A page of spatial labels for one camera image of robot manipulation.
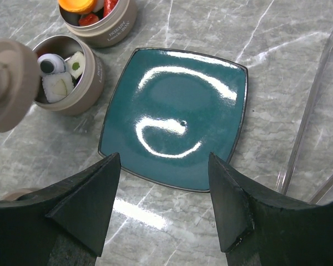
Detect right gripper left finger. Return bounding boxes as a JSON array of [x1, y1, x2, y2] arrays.
[[0, 153, 120, 265]]

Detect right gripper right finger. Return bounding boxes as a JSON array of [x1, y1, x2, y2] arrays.
[[208, 154, 333, 265]]

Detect brown lid with curl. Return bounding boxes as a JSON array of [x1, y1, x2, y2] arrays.
[[0, 39, 41, 132]]

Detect blue white small bowl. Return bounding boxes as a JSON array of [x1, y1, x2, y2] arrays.
[[37, 53, 67, 76]]

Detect small orange sausages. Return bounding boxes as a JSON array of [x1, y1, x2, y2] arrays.
[[78, 13, 100, 27]]

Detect orange half fruit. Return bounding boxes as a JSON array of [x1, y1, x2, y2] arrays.
[[58, 0, 97, 14]]

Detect red sausage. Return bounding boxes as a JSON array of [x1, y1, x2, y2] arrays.
[[103, 0, 118, 17]]

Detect white rice block seaweed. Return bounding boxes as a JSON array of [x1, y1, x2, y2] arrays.
[[42, 72, 74, 103]]

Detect near metal round container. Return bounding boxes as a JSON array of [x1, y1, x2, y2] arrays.
[[33, 35, 105, 115]]

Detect metal round container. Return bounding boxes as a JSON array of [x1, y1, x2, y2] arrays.
[[33, 35, 105, 115], [59, 1, 138, 48]]

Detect teal square plate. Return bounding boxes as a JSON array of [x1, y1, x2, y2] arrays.
[[98, 48, 249, 192]]

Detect far metal round container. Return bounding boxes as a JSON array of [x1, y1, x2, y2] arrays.
[[59, 1, 138, 48]]

